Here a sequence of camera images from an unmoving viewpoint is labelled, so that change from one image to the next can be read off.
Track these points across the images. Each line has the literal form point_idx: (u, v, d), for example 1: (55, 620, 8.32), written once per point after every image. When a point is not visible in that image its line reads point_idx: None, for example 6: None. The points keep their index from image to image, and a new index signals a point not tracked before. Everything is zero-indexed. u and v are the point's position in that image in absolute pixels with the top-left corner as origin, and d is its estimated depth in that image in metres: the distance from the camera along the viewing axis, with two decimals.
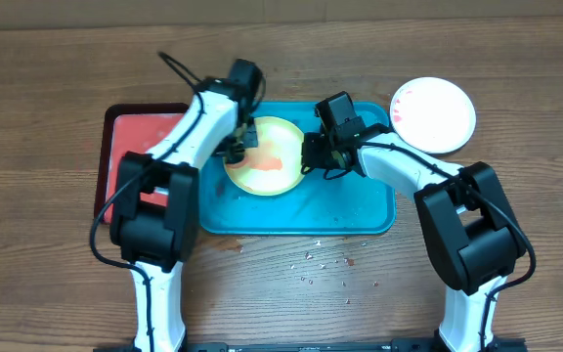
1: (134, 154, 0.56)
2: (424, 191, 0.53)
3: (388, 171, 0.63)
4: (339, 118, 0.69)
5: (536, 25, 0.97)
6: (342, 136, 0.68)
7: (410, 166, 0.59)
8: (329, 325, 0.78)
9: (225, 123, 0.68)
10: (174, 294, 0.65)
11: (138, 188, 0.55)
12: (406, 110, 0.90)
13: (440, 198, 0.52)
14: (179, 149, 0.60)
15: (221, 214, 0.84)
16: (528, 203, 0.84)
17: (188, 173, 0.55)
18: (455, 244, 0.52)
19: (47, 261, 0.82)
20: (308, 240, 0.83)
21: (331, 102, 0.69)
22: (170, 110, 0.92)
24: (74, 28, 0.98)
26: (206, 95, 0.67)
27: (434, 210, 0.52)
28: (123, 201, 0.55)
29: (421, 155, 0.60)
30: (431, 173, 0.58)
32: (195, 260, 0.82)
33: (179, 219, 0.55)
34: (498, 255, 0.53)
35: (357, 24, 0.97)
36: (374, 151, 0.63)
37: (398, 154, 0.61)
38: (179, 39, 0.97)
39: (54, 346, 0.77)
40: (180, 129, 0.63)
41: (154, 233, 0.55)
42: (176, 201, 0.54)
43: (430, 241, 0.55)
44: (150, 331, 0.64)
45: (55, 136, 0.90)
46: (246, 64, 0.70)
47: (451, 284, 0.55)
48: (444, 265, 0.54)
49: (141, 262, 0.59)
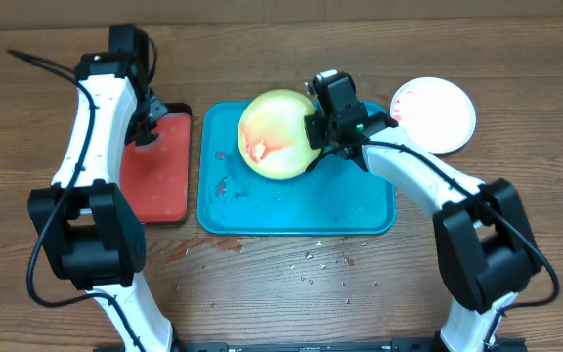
1: (38, 195, 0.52)
2: (443, 212, 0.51)
3: (397, 176, 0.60)
4: (339, 104, 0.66)
5: (536, 25, 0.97)
6: (343, 124, 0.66)
7: (424, 177, 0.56)
8: (329, 325, 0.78)
9: (125, 109, 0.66)
10: (147, 298, 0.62)
11: (60, 223, 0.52)
12: (406, 110, 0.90)
13: (461, 223, 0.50)
14: (84, 165, 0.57)
15: (222, 214, 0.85)
16: (528, 203, 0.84)
17: (104, 192, 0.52)
18: (473, 270, 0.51)
19: (47, 261, 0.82)
20: (308, 240, 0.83)
21: (330, 86, 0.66)
22: (172, 111, 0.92)
24: (74, 28, 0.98)
26: (92, 87, 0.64)
27: (454, 236, 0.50)
28: (50, 242, 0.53)
29: (437, 164, 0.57)
30: (449, 188, 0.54)
32: (194, 261, 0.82)
33: (115, 237, 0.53)
34: (515, 277, 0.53)
35: (357, 24, 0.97)
36: (381, 151, 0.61)
37: (408, 158, 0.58)
38: (179, 39, 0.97)
39: (54, 346, 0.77)
40: (77, 141, 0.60)
41: (98, 257, 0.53)
42: (104, 224, 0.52)
43: (446, 262, 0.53)
44: (136, 341, 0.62)
45: (55, 135, 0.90)
46: (127, 30, 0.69)
47: (465, 302, 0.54)
48: (457, 285, 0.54)
49: (99, 286, 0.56)
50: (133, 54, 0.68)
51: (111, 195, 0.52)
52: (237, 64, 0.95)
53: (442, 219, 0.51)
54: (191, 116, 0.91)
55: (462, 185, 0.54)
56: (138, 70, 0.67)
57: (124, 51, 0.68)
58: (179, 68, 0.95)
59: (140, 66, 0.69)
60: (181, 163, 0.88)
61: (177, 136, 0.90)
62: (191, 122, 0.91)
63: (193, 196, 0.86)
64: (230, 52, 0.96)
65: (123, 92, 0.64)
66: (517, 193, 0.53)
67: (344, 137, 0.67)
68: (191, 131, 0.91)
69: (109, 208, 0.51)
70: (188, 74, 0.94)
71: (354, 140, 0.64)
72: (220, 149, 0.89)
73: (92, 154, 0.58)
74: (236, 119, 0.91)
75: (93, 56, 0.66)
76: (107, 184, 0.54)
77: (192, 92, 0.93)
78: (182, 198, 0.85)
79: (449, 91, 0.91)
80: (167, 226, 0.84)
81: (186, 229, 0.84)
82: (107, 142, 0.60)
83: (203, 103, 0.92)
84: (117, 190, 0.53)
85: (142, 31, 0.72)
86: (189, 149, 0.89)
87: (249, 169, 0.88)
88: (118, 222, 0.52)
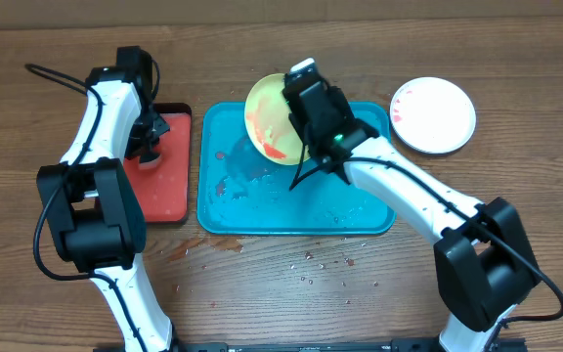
1: (45, 170, 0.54)
2: (446, 239, 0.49)
3: (391, 197, 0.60)
4: (314, 112, 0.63)
5: (536, 25, 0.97)
6: (316, 134, 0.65)
7: (418, 198, 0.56)
8: (329, 325, 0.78)
9: (130, 110, 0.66)
10: (147, 286, 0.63)
11: (65, 198, 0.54)
12: (406, 110, 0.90)
13: (465, 252, 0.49)
14: (91, 147, 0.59)
15: (222, 214, 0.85)
16: (528, 203, 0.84)
17: (108, 167, 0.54)
18: (478, 293, 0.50)
19: (47, 261, 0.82)
20: (308, 240, 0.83)
21: (303, 95, 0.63)
22: (172, 110, 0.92)
24: (74, 28, 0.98)
26: (100, 86, 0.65)
27: (457, 263, 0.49)
28: (55, 218, 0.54)
29: (429, 184, 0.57)
30: (446, 210, 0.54)
32: (194, 261, 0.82)
33: (118, 214, 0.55)
34: (516, 294, 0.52)
35: (357, 24, 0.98)
36: (367, 167, 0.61)
37: (397, 176, 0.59)
38: (179, 39, 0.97)
39: (54, 347, 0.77)
40: (84, 128, 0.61)
41: (99, 237, 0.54)
42: (108, 198, 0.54)
43: (448, 286, 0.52)
44: (136, 332, 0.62)
45: (55, 135, 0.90)
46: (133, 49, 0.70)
47: (467, 323, 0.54)
48: (460, 308, 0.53)
49: (101, 268, 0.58)
50: (137, 65, 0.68)
51: (116, 169, 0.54)
52: (237, 64, 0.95)
53: (446, 246, 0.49)
54: (191, 116, 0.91)
55: (459, 208, 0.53)
56: (144, 82, 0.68)
57: (127, 61, 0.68)
58: (179, 68, 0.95)
59: (145, 79, 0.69)
60: (181, 163, 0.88)
61: (177, 136, 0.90)
62: (191, 122, 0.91)
63: (193, 196, 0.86)
64: (230, 52, 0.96)
65: (129, 94, 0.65)
66: (515, 211, 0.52)
67: (320, 147, 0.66)
68: (191, 131, 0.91)
69: (113, 182, 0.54)
70: (188, 74, 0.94)
71: (336, 152, 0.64)
72: (220, 149, 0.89)
73: (99, 138, 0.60)
74: (236, 119, 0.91)
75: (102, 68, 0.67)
76: (109, 160, 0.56)
77: (192, 92, 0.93)
78: (182, 198, 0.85)
79: (449, 92, 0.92)
80: (167, 226, 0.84)
81: (186, 229, 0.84)
82: (112, 129, 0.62)
83: (203, 102, 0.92)
84: (121, 166, 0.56)
85: (147, 53, 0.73)
86: (189, 150, 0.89)
87: (250, 170, 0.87)
88: (122, 197, 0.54)
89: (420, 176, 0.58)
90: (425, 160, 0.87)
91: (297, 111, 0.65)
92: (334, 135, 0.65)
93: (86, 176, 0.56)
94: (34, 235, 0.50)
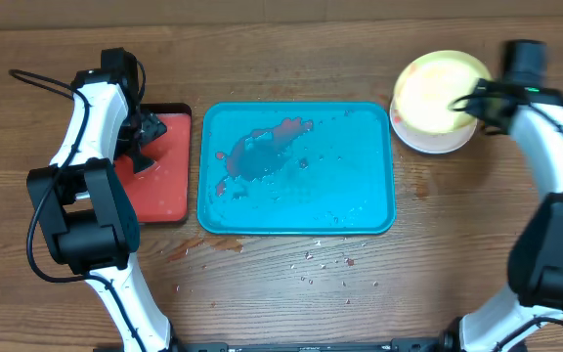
1: (36, 173, 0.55)
2: (562, 195, 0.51)
3: (533, 147, 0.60)
4: (523, 64, 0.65)
5: (536, 25, 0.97)
6: (517, 84, 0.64)
7: None
8: (329, 325, 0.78)
9: (118, 110, 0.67)
10: (144, 288, 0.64)
11: (57, 199, 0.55)
12: (418, 91, 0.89)
13: None
14: (81, 149, 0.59)
15: (222, 214, 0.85)
16: (528, 203, 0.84)
17: (98, 167, 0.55)
18: (548, 257, 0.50)
19: (47, 261, 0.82)
20: (308, 240, 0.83)
21: (525, 45, 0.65)
22: (172, 111, 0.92)
24: (74, 28, 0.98)
26: (86, 89, 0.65)
27: (555, 216, 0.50)
28: (47, 220, 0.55)
29: None
30: None
32: (192, 261, 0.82)
33: (109, 214, 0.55)
34: None
35: (357, 24, 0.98)
36: (538, 119, 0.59)
37: (555, 138, 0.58)
38: (179, 39, 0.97)
39: (54, 346, 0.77)
40: (72, 130, 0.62)
41: (93, 238, 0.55)
42: (100, 199, 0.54)
43: (528, 241, 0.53)
44: (134, 333, 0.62)
45: (55, 135, 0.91)
46: (116, 52, 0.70)
47: (515, 284, 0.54)
48: (520, 268, 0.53)
49: (95, 269, 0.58)
50: (123, 67, 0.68)
51: (106, 169, 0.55)
52: (237, 64, 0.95)
53: (556, 199, 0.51)
54: (191, 115, 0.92)
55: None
56: (129, 82, 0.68)
57: (113, 64, 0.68)
58: (179, 69, 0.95)
59: (130, 80, 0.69)
60: (181, 164, 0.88)
61: (177, 137, 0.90)
62: (191, 122, 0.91)
63: (193, 196, 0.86)
64: (230, 52, 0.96)
65: (116, 93, 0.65)
66: None
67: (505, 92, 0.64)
68: (191, 131, 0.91)
69: (104, 182, 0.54)
70: (188, 74, 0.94)
71: (524, 96, 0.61)
72: (220, 149, 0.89)
73: (88, 140, 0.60)
74: (236, 119, 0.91)
75: (86, 71, 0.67)
76: (99, 161, 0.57)
77: (193, 93, 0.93)
78: (182, 198, 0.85)
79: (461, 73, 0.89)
80: (167, 226, 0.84)
81: (186, 230, 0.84)
82: (101, 128, 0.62)
83: (203, 103, 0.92)
84: (110, 166, 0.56)
85: (130, 54, 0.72)
86: (189, 150, 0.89)
87: (250, 170, 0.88)
88: (111, 196, 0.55)
89: None
90: (425, 161, 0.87)
91: (507, 65, 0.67)
92: (527, 86, 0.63)
93: (76, 177, 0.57)
94: (26, 238, 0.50)
